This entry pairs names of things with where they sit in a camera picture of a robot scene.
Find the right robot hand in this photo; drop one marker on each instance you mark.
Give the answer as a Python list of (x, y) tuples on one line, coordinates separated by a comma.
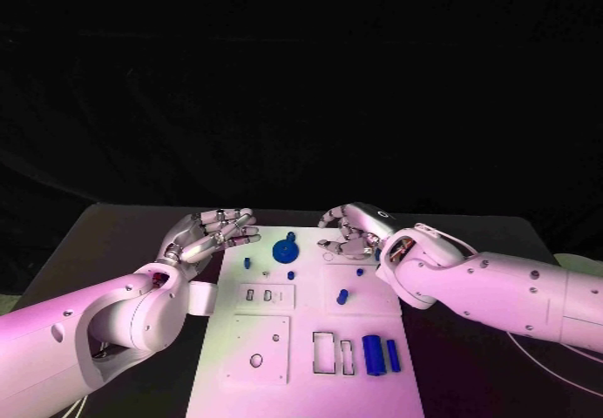
[(369, 217)]

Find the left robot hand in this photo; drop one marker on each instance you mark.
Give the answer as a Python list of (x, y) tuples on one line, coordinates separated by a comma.
[(187, 235)]

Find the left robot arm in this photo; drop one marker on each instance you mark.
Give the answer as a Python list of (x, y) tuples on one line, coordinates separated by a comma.
[(41, 343)]

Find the white task board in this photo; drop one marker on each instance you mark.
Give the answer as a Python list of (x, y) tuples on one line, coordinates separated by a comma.
[(301, 392)]

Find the blue gear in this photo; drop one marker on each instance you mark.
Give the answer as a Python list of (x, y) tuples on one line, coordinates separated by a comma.
[(285, 251)]

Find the thick blue cylinder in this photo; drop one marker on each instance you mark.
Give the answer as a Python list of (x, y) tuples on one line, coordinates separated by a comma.
[(373, 356)]

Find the thin blue cylinder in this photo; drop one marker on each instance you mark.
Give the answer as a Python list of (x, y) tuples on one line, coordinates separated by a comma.
[(392, 356)]

